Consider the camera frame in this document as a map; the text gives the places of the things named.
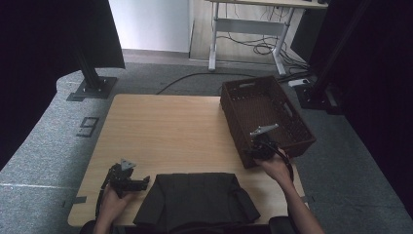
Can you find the desk with white legs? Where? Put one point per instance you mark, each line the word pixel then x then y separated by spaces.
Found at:
pixel 250 26

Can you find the person's right hand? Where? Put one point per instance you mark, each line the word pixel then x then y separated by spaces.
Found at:
pixel 279 169

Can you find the person's left hand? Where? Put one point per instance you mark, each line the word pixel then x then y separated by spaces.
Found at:
pixel 111 208

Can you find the black curtain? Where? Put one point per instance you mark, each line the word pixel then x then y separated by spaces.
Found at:
pixel 383 97
pixel 32 65

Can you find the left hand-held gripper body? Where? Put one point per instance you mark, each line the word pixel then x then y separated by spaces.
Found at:
pixel 121 182

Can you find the grey tape strip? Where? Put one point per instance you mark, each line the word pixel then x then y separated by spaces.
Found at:
pixel 310 198
pixel 79 199

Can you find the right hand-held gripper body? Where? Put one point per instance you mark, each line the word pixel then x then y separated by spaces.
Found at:
pixel 264 148

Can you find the person's left leg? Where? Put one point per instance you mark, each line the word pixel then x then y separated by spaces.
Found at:
pixel 87 228

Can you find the dark grey skirt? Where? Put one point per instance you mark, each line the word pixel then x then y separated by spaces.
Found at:
pixel 195 201

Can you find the brown woven basket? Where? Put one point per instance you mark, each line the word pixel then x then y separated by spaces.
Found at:
pixel 269 110

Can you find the black metal stand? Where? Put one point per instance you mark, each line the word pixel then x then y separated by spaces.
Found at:
pixel 319 97
pixel 87 71

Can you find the white power strip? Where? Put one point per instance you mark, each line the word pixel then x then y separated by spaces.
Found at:
pixel 298 82

